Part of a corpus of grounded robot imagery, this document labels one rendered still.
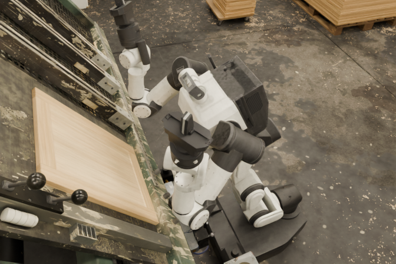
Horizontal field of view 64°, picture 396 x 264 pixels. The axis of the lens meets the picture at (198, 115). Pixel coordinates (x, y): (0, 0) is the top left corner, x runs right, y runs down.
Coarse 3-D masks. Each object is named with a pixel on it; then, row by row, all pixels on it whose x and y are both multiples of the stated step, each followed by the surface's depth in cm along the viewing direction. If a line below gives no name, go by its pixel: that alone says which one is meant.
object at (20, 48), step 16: (0, 32) 113; (16, 32) 121; (0, 48) 117; (16, 48) 119; (32, 48) 123; (32, 64) 126; (48, 64) 128; (48, 80) 133; (64, 80) 136; (80, 80) 143; (80, 96) 144; (96, 96) 147; (112, 112) 157
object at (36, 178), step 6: (30, 174) 67; (36, 174) 66; (42, 174) 67; (30, 180) 66; (36, 180) 66; (42, 180) 67; (6, 186) 71; (12, 186) 70; (18, 186) 70; (30, 186) 66; (36, 186) 66; (42, 186) 67
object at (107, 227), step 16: (0, 208) 72; (16, 208) 74; (32, 208) 76; (64, 208) 85; (80, 208) 90; (64, 224) 85; (96, 224) 92; (112, 224) 98; (128, 224) 106; (128, 240) 104; (144, 240) 108; (160, 240) 117
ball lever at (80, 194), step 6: (78, 192) 75; (84, 192) 76; (48, 198) 80; (54, 198) 80; (60, 198) 79; (66, 198) 78; (72, 198) 75; (78, 198) 74; (84, 198) 75; (54, 204) 81; (78, 204) 75
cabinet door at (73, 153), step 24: (48, 96) 121; (48, 120) 110; (72, 120) 125; (48, 144) 101; (72, 144) 114; (96, 144) 129; (120, 144) 148; (48, 168) 93; (72, 168) 104; (96, 168) 117; (120, 168) 133; (72, 192) 97; (96, 192) 106; (120, 192) 120; (144, 192) 137; (144, 216) 123
